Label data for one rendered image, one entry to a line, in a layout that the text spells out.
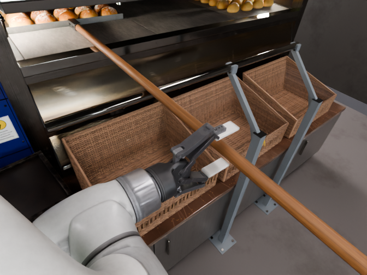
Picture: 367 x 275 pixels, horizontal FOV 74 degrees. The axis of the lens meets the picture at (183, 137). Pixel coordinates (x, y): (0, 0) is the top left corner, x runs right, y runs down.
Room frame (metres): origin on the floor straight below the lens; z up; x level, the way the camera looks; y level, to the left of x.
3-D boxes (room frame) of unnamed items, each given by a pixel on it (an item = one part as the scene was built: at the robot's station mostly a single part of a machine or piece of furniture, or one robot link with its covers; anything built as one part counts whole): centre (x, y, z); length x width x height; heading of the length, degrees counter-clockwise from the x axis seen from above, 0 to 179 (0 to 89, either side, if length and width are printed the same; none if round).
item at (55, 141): (1.37, -0.08, 0.76); 1.79 x 0.11 x 0.19; 132
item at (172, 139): (0.78, 0.17, 0.72); 0.56 x 0.49 x 0.28; 133
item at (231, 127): (0.41, -0.09, 1.26); 0.07 x 0.03 x 0.01; 131
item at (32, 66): (1.38, -0.06, 1.16); 1.80 x 0.06 x 0.04; 132
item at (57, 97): (1.37, -0.08, 1.02); 1.79 x 0.11 x 0.19; 132
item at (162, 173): (0.32, 0.02, 1.20); 0.09 x 0.07 x 0.08; 131
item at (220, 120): (1.18, -0.27, 0.72); 0.56 x 0.49 x 0.28; 133
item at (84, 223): (0.19, 0.15, 1.20); 0.16 x 0.13 x 0.11; 131
